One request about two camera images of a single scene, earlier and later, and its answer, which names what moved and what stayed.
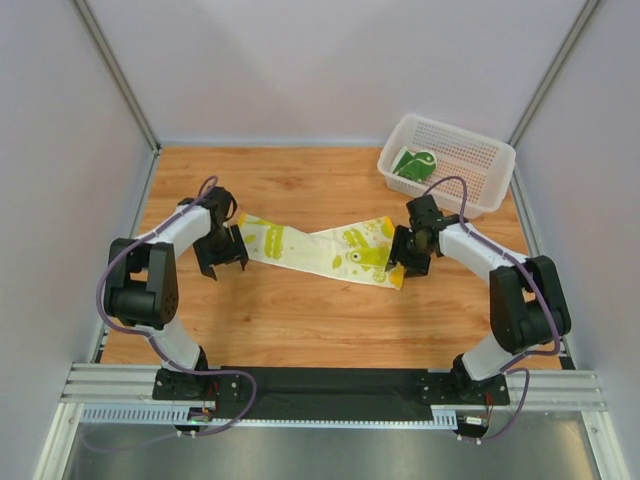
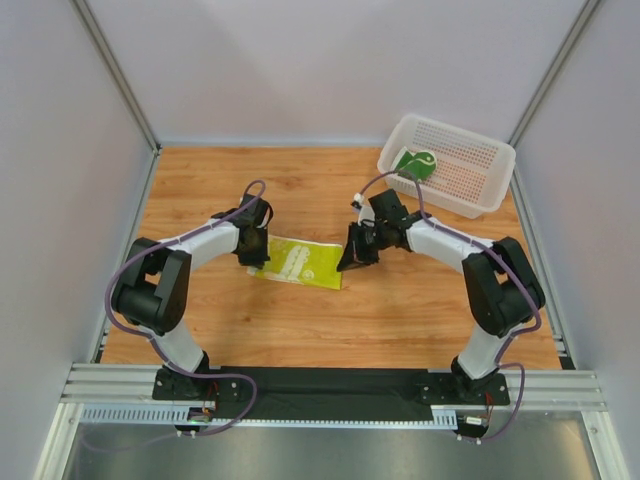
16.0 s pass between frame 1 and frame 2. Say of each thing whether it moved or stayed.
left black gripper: moved
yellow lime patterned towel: moved
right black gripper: moved
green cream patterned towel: stayed
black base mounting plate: stayed
